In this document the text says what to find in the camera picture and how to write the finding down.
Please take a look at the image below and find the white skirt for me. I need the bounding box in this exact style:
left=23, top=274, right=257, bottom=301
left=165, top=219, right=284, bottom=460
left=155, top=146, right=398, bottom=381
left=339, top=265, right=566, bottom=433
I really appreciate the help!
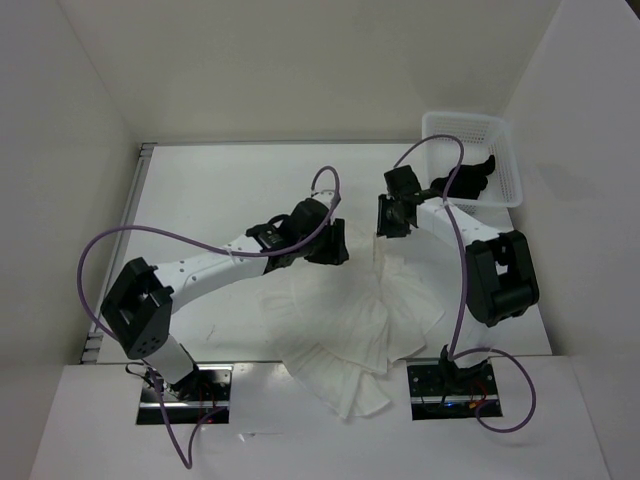
left=259, top=222, right=445, bottom=420

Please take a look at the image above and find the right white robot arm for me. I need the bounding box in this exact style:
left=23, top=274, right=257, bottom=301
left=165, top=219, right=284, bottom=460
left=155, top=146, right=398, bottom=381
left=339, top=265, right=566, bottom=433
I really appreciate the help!
left=377, top=165, right=539, bottom=393

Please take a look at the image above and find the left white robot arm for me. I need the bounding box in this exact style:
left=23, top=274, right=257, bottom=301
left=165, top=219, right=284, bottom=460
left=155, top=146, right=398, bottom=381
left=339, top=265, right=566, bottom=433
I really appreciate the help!
left=100, top=194, right=349, bottom=400

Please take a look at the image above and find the black skirt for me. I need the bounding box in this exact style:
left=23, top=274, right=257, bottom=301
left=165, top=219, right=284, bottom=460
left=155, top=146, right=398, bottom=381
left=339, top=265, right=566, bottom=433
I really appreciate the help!
left=448, top=155, right=496, bottom=200

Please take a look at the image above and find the white plastic basket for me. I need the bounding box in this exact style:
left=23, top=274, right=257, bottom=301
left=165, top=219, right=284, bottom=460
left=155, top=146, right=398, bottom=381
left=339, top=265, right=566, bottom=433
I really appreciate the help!
left=421, top=111, right=523, bottom=215

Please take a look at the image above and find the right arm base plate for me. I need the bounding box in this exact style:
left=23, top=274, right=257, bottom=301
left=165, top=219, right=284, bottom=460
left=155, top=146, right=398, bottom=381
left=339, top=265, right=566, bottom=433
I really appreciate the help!
left=406, top=348, right=503, bottom=421

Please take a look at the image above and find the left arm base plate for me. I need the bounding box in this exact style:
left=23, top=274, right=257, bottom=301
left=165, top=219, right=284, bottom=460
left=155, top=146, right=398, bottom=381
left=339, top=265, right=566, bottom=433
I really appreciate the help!
left=124, top=362, right=233, bottom=426

